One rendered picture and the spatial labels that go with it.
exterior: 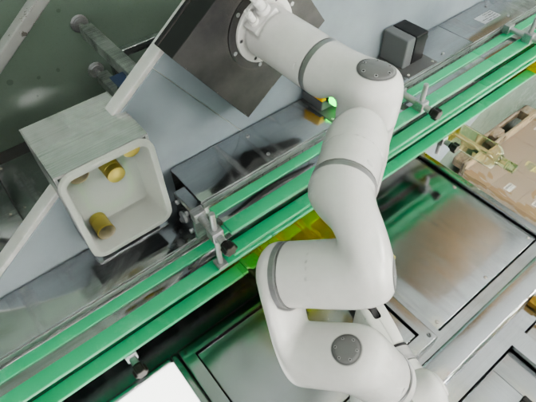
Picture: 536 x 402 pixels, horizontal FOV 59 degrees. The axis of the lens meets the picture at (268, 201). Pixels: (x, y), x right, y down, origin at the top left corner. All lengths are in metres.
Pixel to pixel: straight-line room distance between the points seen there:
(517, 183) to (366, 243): 4.39
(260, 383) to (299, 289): 0.52
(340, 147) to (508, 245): 0.86
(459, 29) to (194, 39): 0.90
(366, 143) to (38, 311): 0.70
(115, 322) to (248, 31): 0.60
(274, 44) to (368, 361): 0.51
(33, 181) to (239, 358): 0.86
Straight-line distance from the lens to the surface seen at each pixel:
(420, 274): 1.26
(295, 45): 0.79
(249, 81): 0.95
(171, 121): 0.97
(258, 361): 1.07
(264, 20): 0.85
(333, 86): 0.73
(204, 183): 0.98
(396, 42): 1.29
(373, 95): 0.70
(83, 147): 0.85
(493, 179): 4.83
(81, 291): 1.01
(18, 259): 1.02
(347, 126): 0.63
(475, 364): 1.17
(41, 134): 0.91
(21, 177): 1.61
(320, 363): 0.60
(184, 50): 0.83
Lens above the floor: 1.45
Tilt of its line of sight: 31 degrees down
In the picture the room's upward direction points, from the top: 133 degrees clockwise
